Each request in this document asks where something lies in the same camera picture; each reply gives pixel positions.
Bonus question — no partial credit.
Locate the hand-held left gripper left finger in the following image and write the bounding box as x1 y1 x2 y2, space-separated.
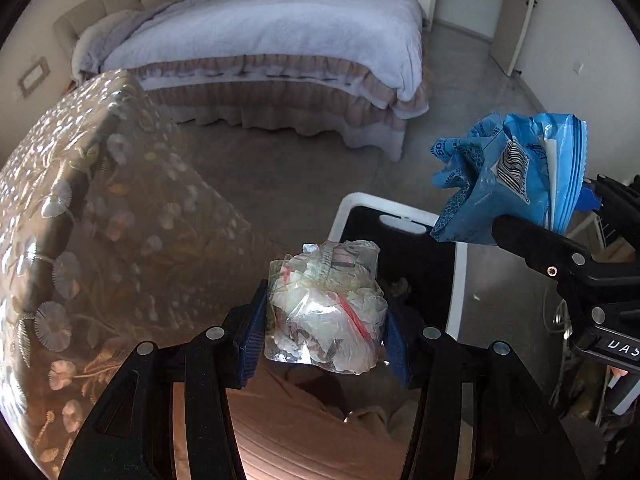
59 280 271 480

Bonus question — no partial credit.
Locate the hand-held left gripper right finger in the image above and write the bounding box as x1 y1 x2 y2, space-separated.
382 305 586 480

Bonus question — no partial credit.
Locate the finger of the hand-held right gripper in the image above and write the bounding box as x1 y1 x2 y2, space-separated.
490 214 602 287
579 174 640 257

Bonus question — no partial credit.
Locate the blue plastic bag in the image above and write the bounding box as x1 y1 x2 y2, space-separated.
430 112 588 247

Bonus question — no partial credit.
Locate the clear plastic bag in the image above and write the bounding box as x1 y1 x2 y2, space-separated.
266 240 390 376

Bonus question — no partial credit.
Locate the white rimmed trash bin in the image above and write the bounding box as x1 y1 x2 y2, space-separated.
325 191 471 361

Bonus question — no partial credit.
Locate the white metal rack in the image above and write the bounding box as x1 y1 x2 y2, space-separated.
549 210 640 417

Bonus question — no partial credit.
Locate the person's pink trouser leg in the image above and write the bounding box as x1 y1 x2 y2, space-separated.
172 370 421 480

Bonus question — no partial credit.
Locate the floral transparent tablecloth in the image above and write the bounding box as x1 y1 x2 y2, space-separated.
0 69 273 467

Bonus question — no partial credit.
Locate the white door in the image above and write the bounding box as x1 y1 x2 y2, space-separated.
487 0 542 77

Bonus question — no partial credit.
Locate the beige upholstered bed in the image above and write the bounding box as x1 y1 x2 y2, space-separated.
52 0 432 162

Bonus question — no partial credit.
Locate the light blue blanket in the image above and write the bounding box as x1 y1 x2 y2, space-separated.
72 0 431 121

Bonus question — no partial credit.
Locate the grey white pillow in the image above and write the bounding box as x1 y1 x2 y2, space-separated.
70 7 151 80

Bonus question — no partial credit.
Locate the wall switch plate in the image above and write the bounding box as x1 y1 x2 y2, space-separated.
17 57 51 96

